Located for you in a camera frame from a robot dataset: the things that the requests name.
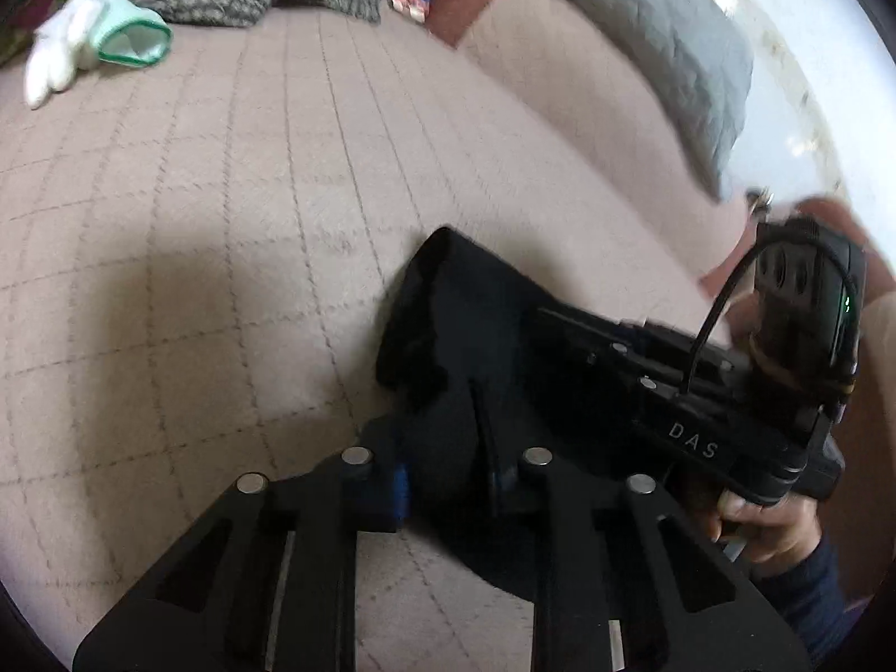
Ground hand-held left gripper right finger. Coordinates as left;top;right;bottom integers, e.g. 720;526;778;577
486;445;813;672

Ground pink checked bed sheet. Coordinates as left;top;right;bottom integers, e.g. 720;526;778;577
0;0;760;672

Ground person's right hand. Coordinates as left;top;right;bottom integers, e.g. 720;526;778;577
712;487;825;576

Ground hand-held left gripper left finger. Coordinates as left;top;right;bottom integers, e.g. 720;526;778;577
72;445;411;672

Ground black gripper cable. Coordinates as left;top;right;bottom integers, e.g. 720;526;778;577
682;232;858;396

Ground white glove with green cuff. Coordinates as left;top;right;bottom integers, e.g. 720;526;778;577
24;0;174;111

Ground person's right forearm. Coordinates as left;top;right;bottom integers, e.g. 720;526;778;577
754;535;865;654

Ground reddish brown pillow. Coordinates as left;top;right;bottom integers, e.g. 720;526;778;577
426;0;519;50

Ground grey quilted pillow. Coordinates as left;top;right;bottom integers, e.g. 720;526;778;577
458;0;755;200

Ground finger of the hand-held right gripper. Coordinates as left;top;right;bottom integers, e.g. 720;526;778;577
560;339;674;424
533;305;701;360

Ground black pants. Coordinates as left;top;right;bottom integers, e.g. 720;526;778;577
360;225;708;603

